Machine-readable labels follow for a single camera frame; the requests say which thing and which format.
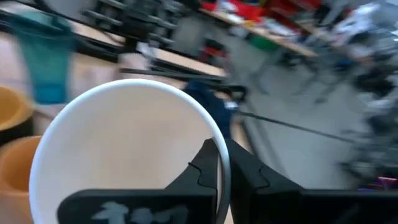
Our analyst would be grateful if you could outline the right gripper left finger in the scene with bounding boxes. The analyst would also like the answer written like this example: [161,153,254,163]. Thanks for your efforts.
[57,138,218,224]

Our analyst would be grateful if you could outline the navy blue cloth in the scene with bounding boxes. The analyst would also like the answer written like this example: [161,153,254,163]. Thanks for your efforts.
[183,81,240,139]

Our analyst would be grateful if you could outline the white mug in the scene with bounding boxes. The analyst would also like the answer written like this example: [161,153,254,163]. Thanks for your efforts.
[28,78,231,224]

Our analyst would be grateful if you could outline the small orange cup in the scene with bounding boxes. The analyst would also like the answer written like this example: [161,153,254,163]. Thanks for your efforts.
[0,135,43,224]

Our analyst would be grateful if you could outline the black mug orange inside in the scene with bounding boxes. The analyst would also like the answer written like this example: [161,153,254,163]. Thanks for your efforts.
[0,85,34,147]

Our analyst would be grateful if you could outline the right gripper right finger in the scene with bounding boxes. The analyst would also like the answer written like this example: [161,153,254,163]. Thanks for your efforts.
[225,138,398,224]

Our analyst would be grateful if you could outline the teal faceted tumbler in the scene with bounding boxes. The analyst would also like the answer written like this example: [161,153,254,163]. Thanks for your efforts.
[12,11,77,105]

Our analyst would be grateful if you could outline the wooden workbench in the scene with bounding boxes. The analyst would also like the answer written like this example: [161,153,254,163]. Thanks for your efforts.
[198,7,318,58]

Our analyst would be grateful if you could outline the red bins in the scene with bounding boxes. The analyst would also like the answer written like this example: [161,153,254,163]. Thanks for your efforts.
[201,0,321,19]

